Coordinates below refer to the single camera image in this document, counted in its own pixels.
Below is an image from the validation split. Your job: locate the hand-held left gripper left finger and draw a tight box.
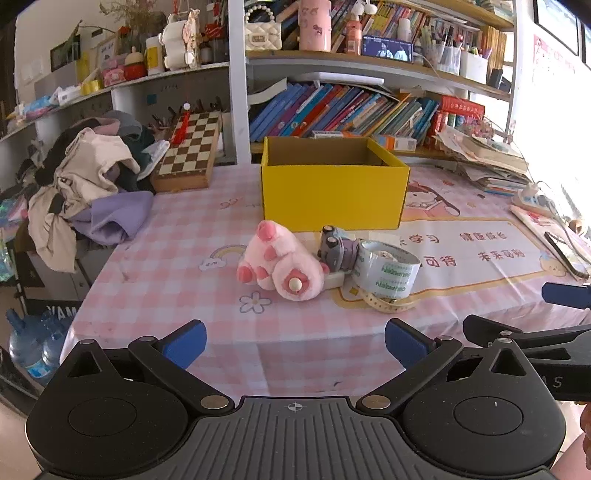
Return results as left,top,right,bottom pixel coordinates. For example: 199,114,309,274
60,319,234,415

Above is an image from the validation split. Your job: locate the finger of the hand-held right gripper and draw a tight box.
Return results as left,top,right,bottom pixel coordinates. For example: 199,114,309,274
463,315,591,358
542,282,591,310

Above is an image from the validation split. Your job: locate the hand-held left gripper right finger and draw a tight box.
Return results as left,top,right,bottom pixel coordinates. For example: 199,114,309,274
356,318,532,414

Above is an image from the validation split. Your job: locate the clear tape roll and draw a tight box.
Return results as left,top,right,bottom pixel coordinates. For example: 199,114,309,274
351,239,422,313

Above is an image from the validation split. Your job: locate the grey toy car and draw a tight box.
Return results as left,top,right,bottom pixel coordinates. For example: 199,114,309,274
316,224,360,273

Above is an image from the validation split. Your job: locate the pink plush pig toy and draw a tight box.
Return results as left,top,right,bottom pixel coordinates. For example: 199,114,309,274
236,220,329,303

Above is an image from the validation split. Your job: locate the yellow cardboard box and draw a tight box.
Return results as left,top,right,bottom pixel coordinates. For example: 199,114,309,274
260,135,411,232

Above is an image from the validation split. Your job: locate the pink notebook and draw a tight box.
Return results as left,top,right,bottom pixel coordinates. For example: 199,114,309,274
510,205,591,278

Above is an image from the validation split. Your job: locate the white power strip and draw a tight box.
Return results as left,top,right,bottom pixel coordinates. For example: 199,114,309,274
510,182,561,213

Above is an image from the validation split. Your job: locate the stack of papers and books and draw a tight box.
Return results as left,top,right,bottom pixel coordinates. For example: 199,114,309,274
436,124,532,195

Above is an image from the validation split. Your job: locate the pile of clothes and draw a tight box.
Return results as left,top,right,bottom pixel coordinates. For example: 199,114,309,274
18,111,171,273

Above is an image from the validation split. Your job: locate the wooden chessboard box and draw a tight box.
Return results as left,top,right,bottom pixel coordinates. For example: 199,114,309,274
151,111,221,192

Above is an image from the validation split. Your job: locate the red book box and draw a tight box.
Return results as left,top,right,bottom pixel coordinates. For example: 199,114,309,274
434,95,485,134

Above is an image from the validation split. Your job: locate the red tassel ornament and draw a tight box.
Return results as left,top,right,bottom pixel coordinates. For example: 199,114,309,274
172,102,191,144

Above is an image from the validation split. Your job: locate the white pen holder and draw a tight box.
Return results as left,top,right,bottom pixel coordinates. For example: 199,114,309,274
459,48,489,84

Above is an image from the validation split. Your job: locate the row of colourful books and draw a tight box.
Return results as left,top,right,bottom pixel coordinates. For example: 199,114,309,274
249,83,439,144

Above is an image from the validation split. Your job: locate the white bookshelf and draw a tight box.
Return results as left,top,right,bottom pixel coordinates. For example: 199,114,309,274
0,0,518,167

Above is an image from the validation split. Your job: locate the red and beige jar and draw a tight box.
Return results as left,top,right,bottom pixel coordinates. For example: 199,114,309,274
124,46,147,79

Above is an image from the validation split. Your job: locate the white bottle yellow label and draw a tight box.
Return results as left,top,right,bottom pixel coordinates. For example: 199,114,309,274
145,34,166,75

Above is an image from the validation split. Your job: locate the phone with lit screen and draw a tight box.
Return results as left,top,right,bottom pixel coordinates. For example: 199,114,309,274
362,36,414,63

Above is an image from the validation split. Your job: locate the white hanging ornament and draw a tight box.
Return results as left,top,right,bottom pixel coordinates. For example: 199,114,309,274
161,9,201,70

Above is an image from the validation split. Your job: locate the orange bottle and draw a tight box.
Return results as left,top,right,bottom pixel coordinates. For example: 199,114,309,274
344,14,365,55

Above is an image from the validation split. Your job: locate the white quilted handbag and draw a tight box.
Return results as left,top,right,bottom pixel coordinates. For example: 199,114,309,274
244,4,282,51

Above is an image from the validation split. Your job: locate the row of upright books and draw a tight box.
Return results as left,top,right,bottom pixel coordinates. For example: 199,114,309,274
277,0,513,56

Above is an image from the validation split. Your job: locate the pink cylinder cup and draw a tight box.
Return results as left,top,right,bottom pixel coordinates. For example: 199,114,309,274
298,0,332,51

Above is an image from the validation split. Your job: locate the black picture frame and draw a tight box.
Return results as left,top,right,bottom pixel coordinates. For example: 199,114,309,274
50,34,81,72

